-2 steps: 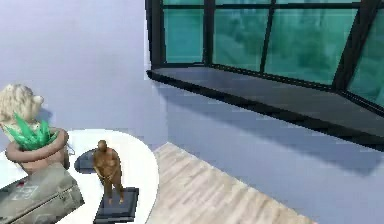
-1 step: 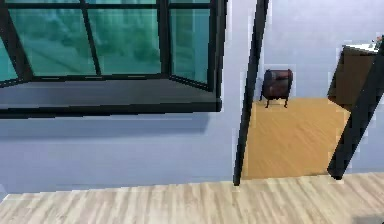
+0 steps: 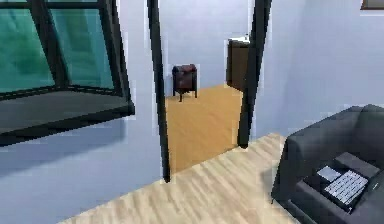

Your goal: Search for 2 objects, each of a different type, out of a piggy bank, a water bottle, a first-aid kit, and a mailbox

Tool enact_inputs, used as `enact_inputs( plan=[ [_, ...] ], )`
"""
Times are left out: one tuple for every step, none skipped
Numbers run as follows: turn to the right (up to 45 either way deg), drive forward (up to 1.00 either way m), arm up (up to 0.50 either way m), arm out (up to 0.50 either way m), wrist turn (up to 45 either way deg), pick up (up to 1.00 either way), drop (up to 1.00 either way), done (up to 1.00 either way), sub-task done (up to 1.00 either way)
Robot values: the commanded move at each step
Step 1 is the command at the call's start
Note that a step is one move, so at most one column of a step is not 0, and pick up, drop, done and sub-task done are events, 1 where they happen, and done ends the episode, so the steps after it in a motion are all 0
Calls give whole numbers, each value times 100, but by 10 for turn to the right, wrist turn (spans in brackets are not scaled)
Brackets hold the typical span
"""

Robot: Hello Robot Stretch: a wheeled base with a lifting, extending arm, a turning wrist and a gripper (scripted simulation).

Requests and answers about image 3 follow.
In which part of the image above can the dark red armchair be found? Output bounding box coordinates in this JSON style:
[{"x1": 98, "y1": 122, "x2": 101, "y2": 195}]
[{"x1": 171, "y1": 63, "x2": 199, "y2": 103}]

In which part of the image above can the dark brown cupboard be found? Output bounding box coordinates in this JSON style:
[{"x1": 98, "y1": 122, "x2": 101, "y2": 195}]
[{"x1": 225, "y1": 37, "x2": 251, "y2": 93}]

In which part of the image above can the dark grey sofa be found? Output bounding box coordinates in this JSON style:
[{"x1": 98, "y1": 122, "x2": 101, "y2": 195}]
[{"x1": 270, "y1": 104, "x2": 384, "y2": 224}]

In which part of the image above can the black framed window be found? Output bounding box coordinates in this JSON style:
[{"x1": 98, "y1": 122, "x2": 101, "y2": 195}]
[{"x1": 0, "y1": 0, "x2": 136, "y2": 148}]

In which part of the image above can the black door frame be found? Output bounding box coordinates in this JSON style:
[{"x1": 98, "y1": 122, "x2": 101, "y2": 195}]
[{"x1": 146, "y1": 0, "x2": 273, "y2": 184}]

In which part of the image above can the dark framed wall picture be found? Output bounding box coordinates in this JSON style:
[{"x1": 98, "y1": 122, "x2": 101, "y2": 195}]
[{"x1": 360, "y1": 0, "x2": 384, "y2": 11}]

